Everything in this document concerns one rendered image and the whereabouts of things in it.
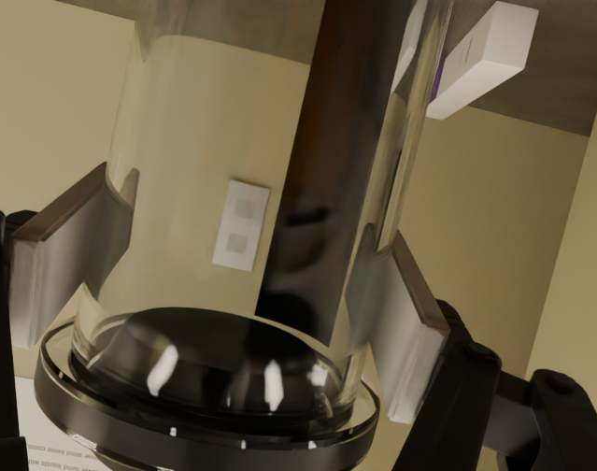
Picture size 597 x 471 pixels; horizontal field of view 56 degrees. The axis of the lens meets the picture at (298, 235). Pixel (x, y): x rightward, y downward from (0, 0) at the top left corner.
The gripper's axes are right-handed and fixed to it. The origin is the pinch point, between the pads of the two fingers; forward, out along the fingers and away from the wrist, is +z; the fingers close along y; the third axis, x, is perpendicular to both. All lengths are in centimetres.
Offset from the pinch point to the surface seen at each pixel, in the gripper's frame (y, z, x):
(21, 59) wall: -32, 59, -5
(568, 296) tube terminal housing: 25.6, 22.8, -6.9
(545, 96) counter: 28, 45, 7
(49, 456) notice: -19, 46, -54
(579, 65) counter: 24.4, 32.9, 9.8
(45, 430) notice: -20, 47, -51
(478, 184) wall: 30, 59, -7
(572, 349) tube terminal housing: 25.7, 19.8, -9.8
